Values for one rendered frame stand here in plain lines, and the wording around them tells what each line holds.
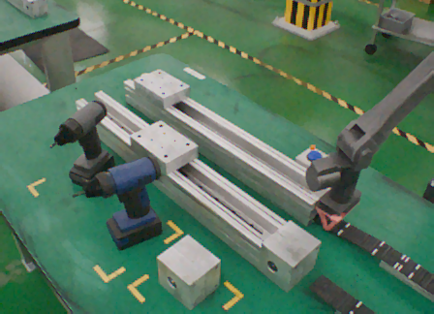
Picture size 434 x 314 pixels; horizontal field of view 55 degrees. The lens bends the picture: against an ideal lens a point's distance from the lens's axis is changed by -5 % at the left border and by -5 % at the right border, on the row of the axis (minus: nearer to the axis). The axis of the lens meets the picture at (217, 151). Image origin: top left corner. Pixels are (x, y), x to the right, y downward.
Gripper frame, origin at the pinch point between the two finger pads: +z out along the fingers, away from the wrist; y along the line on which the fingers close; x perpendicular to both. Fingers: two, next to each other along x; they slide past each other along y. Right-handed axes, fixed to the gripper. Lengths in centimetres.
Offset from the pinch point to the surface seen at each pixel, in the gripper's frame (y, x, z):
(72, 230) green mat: 50, -43, 2
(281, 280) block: 24.1, 2.7, -0.7
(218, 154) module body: 5.3, -37.1, -2.5
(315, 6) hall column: -257, -181, 51
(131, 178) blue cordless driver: 39, -30, -18
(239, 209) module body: 17.0, -17.3, -3.0
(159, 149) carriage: 22.6, -41.7, -10.6
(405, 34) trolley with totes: -273, -98, 54
